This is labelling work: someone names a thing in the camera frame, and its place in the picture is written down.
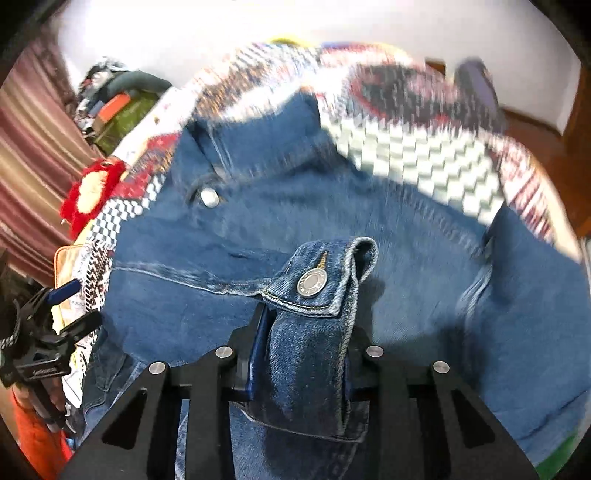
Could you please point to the orange box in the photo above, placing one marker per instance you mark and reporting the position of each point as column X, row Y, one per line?
column 114, row 107

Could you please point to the dark teal cloth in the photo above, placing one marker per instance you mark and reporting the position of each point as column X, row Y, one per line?
column 143, row 81

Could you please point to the orange trimmed pouch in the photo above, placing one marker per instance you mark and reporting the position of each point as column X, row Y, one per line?
column 67, row 261

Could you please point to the blue denim jacket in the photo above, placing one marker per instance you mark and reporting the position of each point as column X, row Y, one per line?
column 323, row 207

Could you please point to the person's left forearm orange sleeve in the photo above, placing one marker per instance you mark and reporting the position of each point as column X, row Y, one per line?
column 37, row 429

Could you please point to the green cloth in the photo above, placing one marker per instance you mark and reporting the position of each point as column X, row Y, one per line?
column 124, row 124

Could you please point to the striped maroon curtain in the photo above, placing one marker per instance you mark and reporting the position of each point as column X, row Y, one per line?
column 32, row 152

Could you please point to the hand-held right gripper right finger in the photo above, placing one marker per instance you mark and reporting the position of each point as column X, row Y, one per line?
column 384, row 385

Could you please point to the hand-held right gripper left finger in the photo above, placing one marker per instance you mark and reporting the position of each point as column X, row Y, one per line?
column 256, row 347

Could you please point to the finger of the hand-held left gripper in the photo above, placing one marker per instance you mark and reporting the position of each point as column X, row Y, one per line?
column 64, row 291
column 81, row 324

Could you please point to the red yellow blanket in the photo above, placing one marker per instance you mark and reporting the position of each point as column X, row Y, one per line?
column 90, row 189

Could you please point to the yellow pillow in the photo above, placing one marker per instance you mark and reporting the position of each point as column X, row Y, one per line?
column 288, row 40

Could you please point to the patchwork printed blanket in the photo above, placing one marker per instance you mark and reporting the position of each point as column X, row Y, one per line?
column 406, row 152

